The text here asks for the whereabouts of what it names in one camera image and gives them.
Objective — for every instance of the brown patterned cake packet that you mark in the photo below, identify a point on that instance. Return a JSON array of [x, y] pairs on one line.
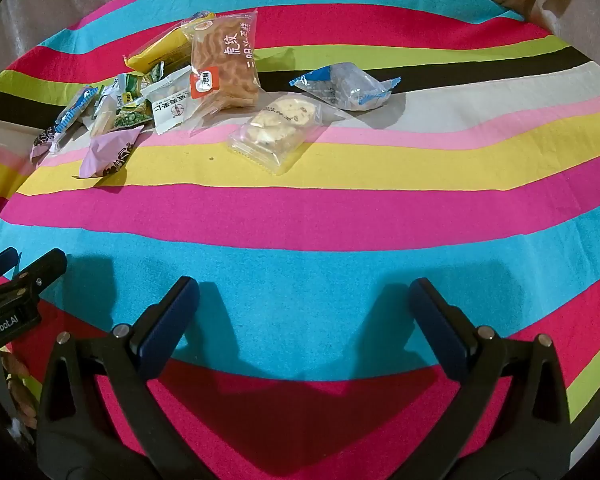
[[225, 70]]

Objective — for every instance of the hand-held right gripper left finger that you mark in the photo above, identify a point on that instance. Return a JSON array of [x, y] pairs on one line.
[[175, 325]]

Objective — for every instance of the green pea snack packet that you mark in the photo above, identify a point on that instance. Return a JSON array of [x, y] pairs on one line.
[[102, 117]]

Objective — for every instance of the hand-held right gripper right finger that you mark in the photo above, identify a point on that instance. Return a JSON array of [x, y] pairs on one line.
[[440, 330]]

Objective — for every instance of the striped tablecloth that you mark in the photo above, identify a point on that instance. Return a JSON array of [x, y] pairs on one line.
[[300, 220]]

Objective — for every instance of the person's left hand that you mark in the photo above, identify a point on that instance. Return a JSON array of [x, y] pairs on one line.
[[22, 395]]

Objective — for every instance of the yellow snack packet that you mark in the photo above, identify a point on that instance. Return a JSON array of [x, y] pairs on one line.
[[160, 50]]

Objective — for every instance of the blue clear snack packet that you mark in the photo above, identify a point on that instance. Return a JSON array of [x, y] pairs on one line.
[[345, 85]]

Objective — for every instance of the clear cookie packet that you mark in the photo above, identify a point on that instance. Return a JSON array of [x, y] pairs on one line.
[[275, 125]]

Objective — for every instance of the white snack packet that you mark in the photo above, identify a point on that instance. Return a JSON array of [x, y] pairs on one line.
[[172, 105]]

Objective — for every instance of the pink snack packet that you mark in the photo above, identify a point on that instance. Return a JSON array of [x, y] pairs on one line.
[[45, 142], [112, 152]]

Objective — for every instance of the blue cartoon snack packet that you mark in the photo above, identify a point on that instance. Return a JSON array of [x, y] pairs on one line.
[[75, 107]]

